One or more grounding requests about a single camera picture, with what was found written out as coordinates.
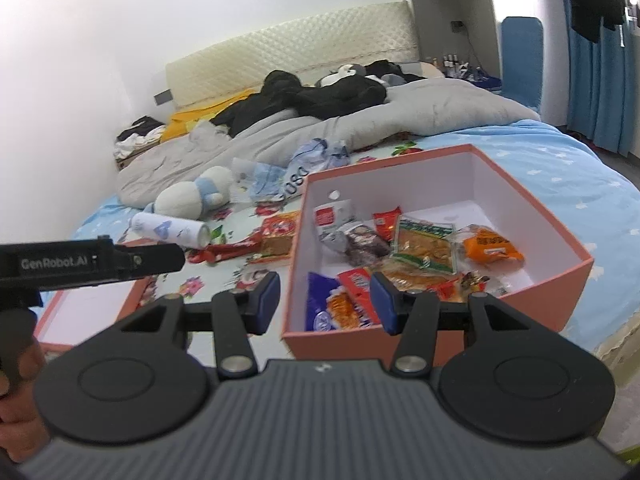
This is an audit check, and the dark red stick packet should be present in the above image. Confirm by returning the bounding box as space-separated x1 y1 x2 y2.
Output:
186 237 262 264

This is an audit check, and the red snack packet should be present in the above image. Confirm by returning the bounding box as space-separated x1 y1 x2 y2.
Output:
337 266 380 325

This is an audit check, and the green pickled vegetable packet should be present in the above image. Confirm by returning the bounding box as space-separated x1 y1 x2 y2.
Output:
392 214 457 275

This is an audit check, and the blue purple snack bag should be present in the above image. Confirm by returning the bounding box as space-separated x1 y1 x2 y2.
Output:
305 272 352 332

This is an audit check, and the brown snack packet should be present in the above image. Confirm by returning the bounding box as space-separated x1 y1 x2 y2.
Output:
321 221 392 268

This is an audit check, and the orange snack packet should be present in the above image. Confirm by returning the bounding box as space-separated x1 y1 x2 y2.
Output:
454 224 525 264

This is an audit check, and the red tofu strip packet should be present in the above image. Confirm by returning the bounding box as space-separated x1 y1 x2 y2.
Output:
250 211 299 262

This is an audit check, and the person's left hand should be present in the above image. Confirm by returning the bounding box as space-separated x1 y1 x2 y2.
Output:
1 340 50 463

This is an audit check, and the pink box lid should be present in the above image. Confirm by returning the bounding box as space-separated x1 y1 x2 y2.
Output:
35 276 155 354

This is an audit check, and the floral tablecloth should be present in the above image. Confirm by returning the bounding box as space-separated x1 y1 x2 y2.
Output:
124 138 432 361

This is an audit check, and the pink open gift box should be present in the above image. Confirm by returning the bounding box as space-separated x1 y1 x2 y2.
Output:
282 144 593 362

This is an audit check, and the white spray bottle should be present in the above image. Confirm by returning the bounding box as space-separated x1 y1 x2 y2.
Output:
130 212 210 249

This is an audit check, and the white blue plush toy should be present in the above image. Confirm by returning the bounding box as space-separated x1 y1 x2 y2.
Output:
143 166 234 220

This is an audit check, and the clear blue plastic bag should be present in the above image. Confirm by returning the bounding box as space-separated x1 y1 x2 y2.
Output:
230 157 285 204

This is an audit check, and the crumpled white race bib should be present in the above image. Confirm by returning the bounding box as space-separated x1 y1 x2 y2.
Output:
281 138 350 200

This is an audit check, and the cardboard box with clothes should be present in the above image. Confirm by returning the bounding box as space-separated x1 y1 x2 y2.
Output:
113 116 166 170

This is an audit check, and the yellow pillow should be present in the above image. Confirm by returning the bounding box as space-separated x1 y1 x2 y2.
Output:
160 89 256 143

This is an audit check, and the grey duvet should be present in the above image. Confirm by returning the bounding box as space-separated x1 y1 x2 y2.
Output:
116 78 540 209

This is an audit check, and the blue bed sheet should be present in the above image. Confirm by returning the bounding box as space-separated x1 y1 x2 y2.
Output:
34 118 640 356

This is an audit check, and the black clothes pile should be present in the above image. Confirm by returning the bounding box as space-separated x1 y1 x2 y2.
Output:
209 60 423 138

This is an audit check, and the black white plush toy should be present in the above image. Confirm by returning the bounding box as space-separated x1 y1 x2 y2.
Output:
314 64 367 88

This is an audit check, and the cream padded headboard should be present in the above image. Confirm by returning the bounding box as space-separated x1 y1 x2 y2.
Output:
165 0 419 108

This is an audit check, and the blue chair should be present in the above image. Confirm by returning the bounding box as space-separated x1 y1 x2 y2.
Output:
500 16 544 112

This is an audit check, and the blue curtain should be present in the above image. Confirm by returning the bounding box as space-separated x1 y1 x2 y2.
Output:
564 0 639 156

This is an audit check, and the grey wardrobe cabinet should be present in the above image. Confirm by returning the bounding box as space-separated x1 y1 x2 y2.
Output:
411 0 501 77

